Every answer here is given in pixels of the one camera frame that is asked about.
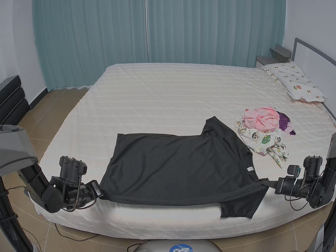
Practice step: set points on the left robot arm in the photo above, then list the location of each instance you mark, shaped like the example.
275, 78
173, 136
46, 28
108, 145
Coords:
18, 146

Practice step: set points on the pink garment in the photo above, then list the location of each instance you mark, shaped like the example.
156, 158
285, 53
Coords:
259, 119

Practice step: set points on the bed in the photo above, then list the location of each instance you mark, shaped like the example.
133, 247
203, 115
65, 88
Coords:
162, 98

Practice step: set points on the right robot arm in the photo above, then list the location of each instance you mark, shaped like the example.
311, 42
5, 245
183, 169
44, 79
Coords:
319, 185

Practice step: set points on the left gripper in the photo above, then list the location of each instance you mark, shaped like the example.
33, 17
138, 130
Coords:
95, 191

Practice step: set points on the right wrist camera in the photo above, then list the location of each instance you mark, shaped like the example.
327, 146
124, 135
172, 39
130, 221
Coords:
293, 171

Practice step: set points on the black T-shirt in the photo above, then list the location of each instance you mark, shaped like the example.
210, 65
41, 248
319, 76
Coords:
173, 164

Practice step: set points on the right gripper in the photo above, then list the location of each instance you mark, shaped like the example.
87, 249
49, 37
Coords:
285, 185

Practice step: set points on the white printed pyjama top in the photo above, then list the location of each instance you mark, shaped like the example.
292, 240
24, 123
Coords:
265, 142

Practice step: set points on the purple garment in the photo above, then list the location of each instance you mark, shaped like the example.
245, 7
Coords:
285, 121

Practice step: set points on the blue-green curtain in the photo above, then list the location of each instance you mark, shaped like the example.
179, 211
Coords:
91, 33
215, 22

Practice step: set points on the white printed pillow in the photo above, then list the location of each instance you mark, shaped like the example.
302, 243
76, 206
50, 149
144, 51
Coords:
295, 80

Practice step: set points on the black chest of drawers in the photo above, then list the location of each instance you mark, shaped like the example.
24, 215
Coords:
11, 98

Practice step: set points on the grey bedside table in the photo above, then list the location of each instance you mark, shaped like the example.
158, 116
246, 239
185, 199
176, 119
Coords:
273, 56

